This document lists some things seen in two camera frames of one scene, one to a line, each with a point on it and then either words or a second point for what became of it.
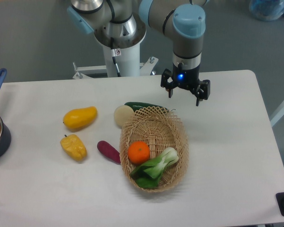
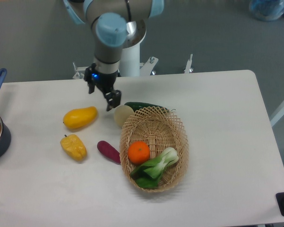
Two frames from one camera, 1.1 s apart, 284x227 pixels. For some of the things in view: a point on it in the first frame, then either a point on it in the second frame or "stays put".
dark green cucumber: (137, 106) stays put
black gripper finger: (169, 86) -> (88, 77)
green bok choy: (147, 175) stays put
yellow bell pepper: (74, 147) stays put
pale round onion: (122, 114) stays put
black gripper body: (183, 77) -> (105, 81)
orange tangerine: (138, 152) stays put
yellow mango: (78, 119) stays put
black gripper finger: (203, 91) -> (113, 98)
